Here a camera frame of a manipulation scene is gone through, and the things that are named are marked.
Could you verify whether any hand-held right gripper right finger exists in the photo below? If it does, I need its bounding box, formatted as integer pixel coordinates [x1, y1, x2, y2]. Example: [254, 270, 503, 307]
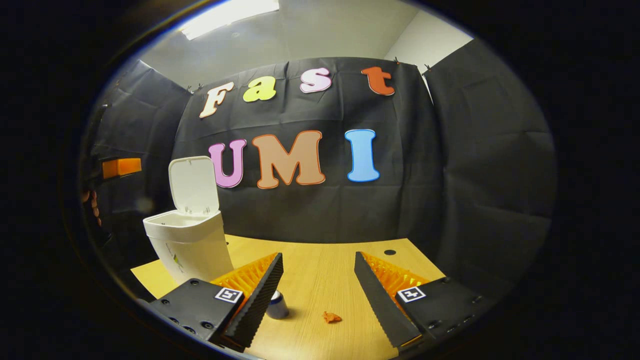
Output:
[354, 251, 495, 351]

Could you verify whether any black backdrop cloth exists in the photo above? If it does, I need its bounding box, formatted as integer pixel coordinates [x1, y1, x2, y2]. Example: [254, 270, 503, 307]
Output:
[80, 39, 558, 301]

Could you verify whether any white desktop garbage bin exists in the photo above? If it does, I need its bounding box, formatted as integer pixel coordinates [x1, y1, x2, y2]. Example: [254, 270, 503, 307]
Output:
[143, 155, 235, 287]

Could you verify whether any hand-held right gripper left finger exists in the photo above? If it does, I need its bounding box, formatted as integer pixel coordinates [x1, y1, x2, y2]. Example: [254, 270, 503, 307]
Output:
[150, 252, 284, 352]

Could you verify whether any silver blue pop can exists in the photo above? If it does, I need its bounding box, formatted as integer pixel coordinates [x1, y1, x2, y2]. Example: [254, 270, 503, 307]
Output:
[265, 290, 290, 320]

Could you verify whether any wooden desktop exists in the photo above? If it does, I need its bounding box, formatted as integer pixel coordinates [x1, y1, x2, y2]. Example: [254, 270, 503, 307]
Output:
[131, 234, 447, 360]

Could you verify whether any ceiling light panel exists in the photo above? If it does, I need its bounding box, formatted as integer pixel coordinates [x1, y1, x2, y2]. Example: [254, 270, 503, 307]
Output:
[180, 0, 280, 41]

